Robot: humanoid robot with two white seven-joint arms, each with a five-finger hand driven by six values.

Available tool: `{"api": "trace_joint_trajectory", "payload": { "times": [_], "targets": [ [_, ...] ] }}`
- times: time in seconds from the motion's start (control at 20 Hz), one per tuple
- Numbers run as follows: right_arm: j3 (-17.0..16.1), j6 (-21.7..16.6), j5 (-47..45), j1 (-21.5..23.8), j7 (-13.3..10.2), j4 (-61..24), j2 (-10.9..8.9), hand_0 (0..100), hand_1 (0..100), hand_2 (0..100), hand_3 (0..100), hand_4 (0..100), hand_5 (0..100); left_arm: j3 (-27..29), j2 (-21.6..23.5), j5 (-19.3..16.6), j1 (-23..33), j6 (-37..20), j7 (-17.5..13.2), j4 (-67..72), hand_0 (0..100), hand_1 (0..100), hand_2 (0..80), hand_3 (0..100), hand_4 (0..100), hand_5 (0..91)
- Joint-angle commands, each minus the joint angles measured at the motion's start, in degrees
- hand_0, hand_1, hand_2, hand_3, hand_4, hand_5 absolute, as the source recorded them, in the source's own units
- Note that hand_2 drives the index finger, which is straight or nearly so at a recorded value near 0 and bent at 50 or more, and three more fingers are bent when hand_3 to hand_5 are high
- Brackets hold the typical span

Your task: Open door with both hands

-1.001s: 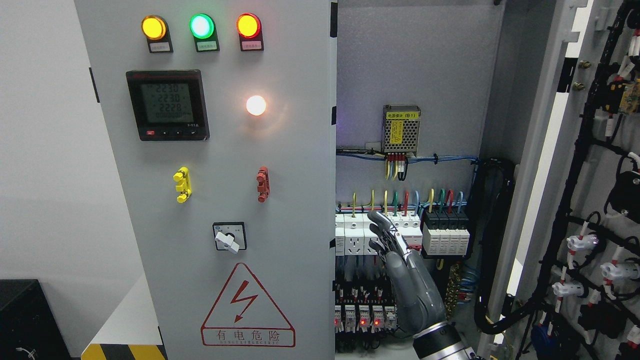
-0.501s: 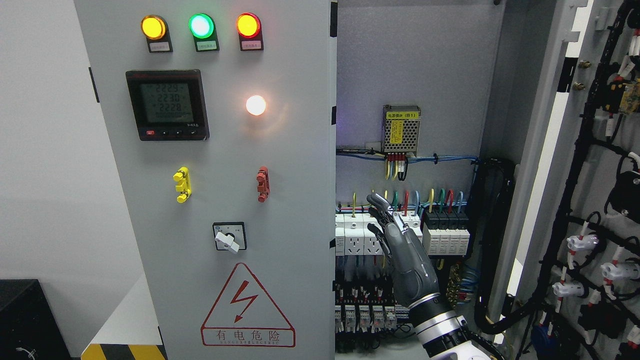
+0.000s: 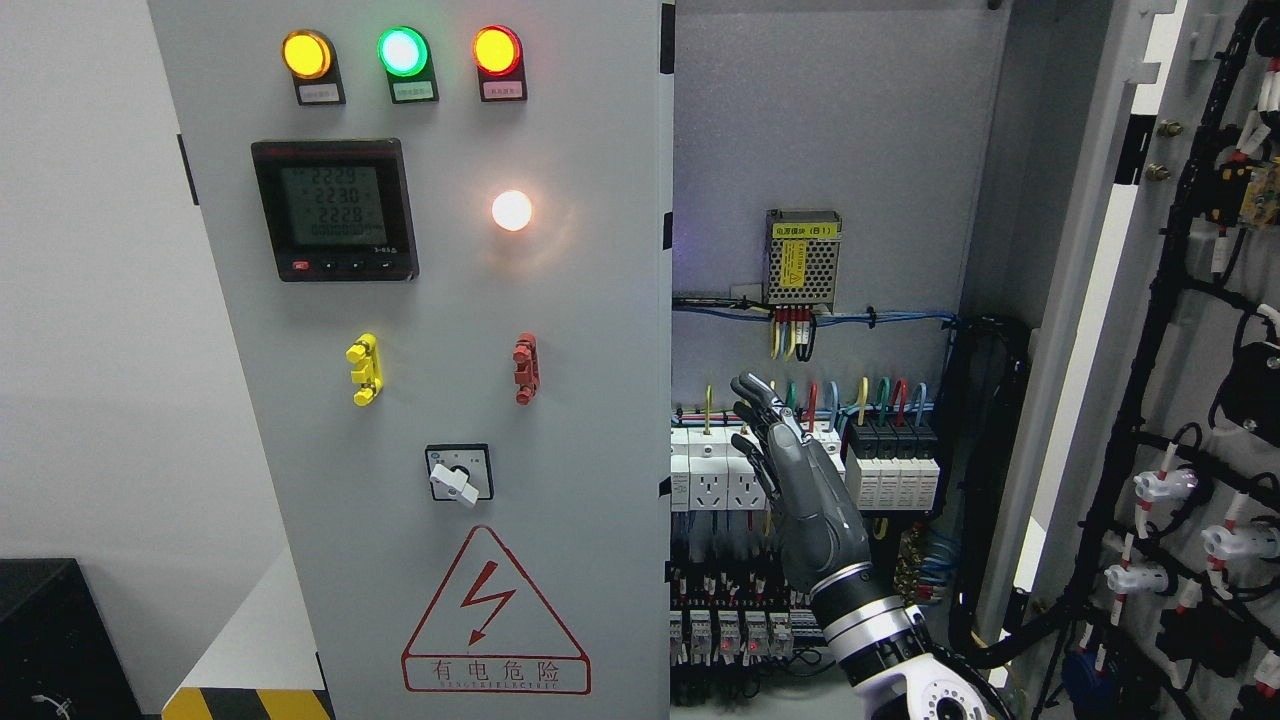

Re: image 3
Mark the red terminal connector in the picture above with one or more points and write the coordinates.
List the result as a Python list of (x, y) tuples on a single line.
[(527, 372)]

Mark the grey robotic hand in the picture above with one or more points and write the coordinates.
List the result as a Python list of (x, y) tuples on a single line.
[(822, 534)]

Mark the grey cabinet door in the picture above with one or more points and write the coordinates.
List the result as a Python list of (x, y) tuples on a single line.
[(1129, 547), (578, 474)]

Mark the red indicator light left door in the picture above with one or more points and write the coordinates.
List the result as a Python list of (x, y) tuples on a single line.
[(499, 59)]

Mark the yellow indicator light left door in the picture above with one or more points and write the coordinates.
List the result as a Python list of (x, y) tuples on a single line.
[(312, 61)]

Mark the relay and terminal row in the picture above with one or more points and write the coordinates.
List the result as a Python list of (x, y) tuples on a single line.
[(737, 614)]

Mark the metal mesh power supply module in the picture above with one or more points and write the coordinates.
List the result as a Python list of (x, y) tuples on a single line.
[(801, 256)]

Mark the white socket breaker row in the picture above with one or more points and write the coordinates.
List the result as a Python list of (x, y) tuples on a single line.
[(707, 473)]

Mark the black box at left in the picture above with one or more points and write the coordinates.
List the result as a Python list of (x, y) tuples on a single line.
[(57, 660)]

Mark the black surge protector modules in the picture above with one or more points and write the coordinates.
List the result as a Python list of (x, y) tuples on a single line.
[(891, 470)]

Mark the black digital power meter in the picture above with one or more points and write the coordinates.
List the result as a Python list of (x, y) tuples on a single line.
[(337, 210)]

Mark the yellow terminal connector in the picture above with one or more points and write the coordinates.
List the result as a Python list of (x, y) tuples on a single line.
[(366, 374)]

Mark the green indicator light left door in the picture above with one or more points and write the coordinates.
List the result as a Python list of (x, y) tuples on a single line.
[(407, 59)]

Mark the white glowing indicator lamp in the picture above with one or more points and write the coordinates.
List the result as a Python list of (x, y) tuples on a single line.
[(512, 210)]

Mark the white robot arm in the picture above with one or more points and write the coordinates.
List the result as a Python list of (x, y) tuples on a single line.
[(888, 657)]

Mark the red electric hazard warning sticker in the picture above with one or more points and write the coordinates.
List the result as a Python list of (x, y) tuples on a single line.
[(489, 629)]

